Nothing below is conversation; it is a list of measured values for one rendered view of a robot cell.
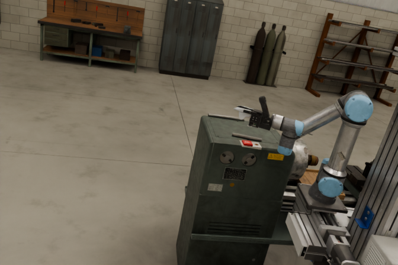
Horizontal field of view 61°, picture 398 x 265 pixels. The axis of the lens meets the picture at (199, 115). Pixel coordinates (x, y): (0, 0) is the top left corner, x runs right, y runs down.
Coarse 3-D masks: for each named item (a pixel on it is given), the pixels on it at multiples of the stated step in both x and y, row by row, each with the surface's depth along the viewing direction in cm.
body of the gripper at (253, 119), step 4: (260, 112) 176; (252, 116) 178; (256, 116) 176; (260, 116) 177; (272, 116) 175; (252, 120) 179; (256, 120) 178; (260, 120) 177; (264, 120) 178; (268, 120) 178; (272, 120) 174; (252, 124) 179; (256, 124) 177; (260, 124) 178; (264, 124) 177; (268, 124) 177; (264, 128) 178; (268, 128) 177
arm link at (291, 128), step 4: (284, 120) 173; (288, 120) 173; (292, 120) 173; (296, 120) 173; (284, 124) 172; (288, 124) 172; (292, 124) 171; (296, 124) 171; (300, 124) 171; (280, 128) 174; (284, 128) 173; (288, 128) 172; (292, 128) 171; (296, 128) 171; (300, 128) 170; (284, 132) 174; (288, 132) 173; (292, 132) 172; (296, 132) 171; (300, 132) 171; (288, 136) 173; (292, 136) 173; (296, 136) 174
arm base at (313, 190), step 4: (316, 180) 190; (316, 184) 190; (312, 188) 191; (316, 188) 189; (308, 192) 195; (312, 192) 190; (316, 192) 188; (320, 192) 187; (312, 196) 190; (316, 196) 188; (320, 196) 187; (324, 196) 186; (316, 200) 188; (320, 200) 187; (324, 200) 186; (328, 200) 186; (332, 200) 187; (328, 204) 187
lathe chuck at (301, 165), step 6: (300, 138) 251; (300, 144) 244; (300, 150) 241; (300, 156) 240; (306, 156) 241; (300, 162) 240; (306, 162) 240; (294, 168) 240; (300, 168) 241; (294, 174) 244; (300, 174) 244
